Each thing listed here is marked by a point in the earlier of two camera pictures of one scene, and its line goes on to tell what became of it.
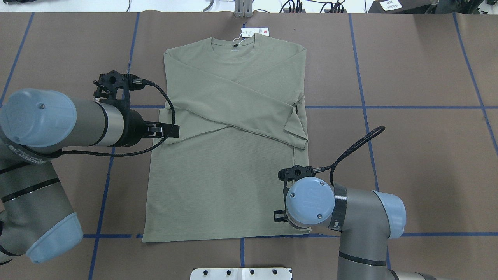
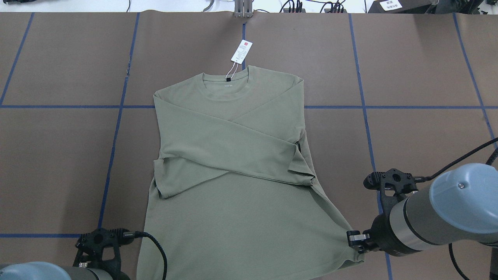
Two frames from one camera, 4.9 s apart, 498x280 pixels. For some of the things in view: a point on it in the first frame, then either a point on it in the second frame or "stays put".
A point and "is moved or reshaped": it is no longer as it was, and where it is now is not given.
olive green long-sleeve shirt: [236, 97] is moved or reshaped
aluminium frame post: [243, 8] stays put
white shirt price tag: [248, 32] to [239, 57]
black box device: [402, 6] stays put
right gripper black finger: [280, 216] to [356, 240]
